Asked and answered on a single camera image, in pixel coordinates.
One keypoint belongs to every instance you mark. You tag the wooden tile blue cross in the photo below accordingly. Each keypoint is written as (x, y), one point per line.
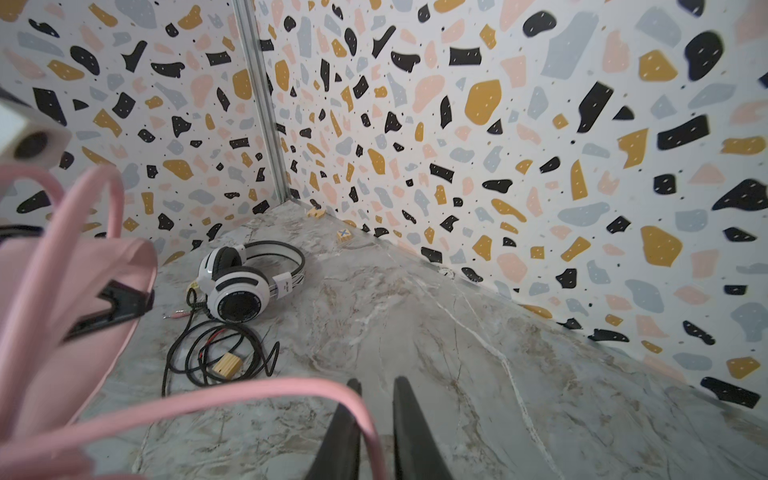
(344, 235)

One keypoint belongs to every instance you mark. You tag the white black headphones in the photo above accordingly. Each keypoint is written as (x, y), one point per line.
(237, 293)

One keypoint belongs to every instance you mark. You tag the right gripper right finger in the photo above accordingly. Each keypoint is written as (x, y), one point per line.
(416, 453)

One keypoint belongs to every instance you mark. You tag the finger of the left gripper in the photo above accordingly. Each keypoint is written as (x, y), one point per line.
(126, 304)

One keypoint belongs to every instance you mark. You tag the pink headphones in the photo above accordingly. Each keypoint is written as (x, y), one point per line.
(48, 281)

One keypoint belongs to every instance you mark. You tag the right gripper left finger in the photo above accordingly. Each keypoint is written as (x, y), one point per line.
(338, 457)

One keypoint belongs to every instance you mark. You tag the small wooden block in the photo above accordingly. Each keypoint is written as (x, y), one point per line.
(227, 366)

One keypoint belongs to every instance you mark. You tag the wooden jigsaw piece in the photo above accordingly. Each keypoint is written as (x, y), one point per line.
(316, 213)

